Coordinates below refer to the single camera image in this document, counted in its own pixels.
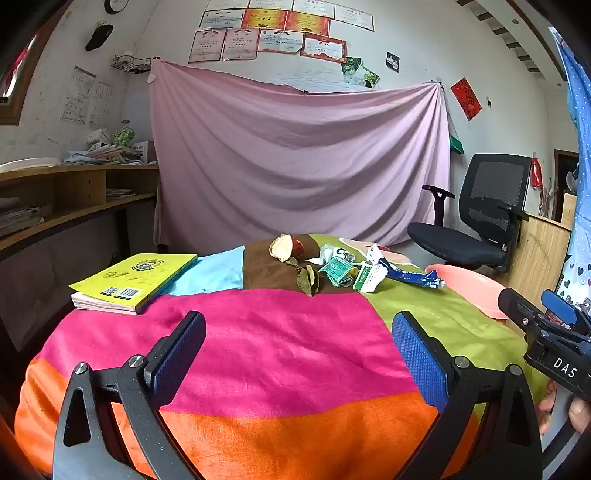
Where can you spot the cut sweet potato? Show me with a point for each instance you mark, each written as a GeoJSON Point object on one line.
{"type": "Point", "coordinates": [282, 247]}

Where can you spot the green packet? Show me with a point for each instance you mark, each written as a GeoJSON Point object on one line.
{"type": "Point", "coordinates": [336, 271]}

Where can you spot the green plant in jar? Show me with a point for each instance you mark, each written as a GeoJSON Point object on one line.
{"type": "Point", "coordinates": [123, 136]}

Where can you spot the yellow book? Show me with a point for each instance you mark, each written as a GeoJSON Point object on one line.
{"type": "Point", "coordinates": [134, 277]}

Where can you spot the pink plastic bucket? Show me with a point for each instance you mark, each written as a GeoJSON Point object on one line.
{"type": "Point", "coordinates": [471, 286]}

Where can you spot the black cap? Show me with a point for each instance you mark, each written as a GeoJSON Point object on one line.
{"type": "Point", "coordinates": [98, 38]}

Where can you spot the white round tray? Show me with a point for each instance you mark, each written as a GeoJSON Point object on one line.
{"type": "Point", "coordinates": [27, 163]}

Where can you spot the wooden shelf desk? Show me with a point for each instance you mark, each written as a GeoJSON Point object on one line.
{"type": "Point", "coordinates": [78, 184]}

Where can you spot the blue wrapper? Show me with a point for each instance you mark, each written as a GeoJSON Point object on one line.
{"type": "Point", "coordinates": [415, 277]}

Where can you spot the small dry brown leaf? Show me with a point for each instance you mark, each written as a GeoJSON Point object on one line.
{"type": "Point", "coordinates": [291, 262]}

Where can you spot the red paper decoration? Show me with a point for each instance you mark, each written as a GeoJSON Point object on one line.
{"type": "Point", "coordinates": [466, 98]}

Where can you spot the green photo print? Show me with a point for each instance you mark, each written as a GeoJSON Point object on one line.
{"type": "Point", "coordinates": [367, 77]}
{"type": "Point", "coordinates": [350, 67]}

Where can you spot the small black white photo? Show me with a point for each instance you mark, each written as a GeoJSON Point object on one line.
{"type": "Point", "coordinates": [392, 62]}

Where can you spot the wall calendar sheet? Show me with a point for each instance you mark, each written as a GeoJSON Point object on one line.
{"type": "Point", "coordinates": [77, 97]}
{"type": "Point", "coordinates": [101, 106]}

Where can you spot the bunch of dry brown leaves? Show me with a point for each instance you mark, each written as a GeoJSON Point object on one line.
{"type": "Point", "coordinates": [307, 281]}

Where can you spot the blue patterned curtain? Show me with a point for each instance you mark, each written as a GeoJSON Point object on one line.
{"type": "Point", "coordinates": [579, 161]}

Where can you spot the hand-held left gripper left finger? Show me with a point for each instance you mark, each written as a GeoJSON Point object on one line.
{"type": "Point", "coordinates": [173, 355]}

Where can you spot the group of wall certificates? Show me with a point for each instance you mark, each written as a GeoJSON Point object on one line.
{"type": "Point", "coordinates": [277, 27]}

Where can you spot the black office chair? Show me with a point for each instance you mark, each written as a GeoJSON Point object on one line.
{"type": "Point", "coordinates": [496, 194]}

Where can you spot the round wall clock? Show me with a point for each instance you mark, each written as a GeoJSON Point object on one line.
{"type": "Point", "coordinates": [116, 4]}

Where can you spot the white green carton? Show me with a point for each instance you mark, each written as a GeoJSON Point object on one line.
{"type": "Point", "coordinates": [368, 277]}

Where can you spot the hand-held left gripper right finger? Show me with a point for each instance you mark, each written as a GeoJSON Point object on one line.
{"type": "Point", "coordinates": [418, 360]}

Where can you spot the papers in shelf cubby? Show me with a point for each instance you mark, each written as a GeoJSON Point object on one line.
{"type": "Point", "coordinates": [119, 193]}

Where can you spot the red hanging packet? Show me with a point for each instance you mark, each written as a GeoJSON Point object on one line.
{"type": "Point", "coordinates": [536, 173]}

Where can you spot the pink hanging sheet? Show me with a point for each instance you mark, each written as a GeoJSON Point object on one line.
{"type": "Point", "coordinates": [295, 161]}

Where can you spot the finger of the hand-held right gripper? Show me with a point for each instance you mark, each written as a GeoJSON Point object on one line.
{"type": "Point", "coordinates": [561, 305]}
{"type": "Point", "coordinates": [519, 308]}

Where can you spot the stack of newspapers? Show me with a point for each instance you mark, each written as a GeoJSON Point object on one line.
{"type": "Point", "coordinates": [18, 217]}

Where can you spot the light wooden desk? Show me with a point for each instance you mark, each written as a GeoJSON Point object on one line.
{"type": "Point", "coordinates": [540, 249]}

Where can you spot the white paper wrapper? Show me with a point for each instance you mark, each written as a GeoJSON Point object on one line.
{"type": "Point", "coordinates": [376, 254]}

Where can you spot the person's right hand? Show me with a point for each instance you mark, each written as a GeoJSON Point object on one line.
{"type": "Point", "coordinates": [579, 413]}

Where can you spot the pile of papers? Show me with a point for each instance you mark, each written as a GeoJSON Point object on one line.
{"type": "Point", "coordinates": [106, 154]}

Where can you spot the multicolour patchwork blanket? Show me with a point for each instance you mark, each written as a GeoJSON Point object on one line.
{"type": "Point", "coordinates": [277, 350]}

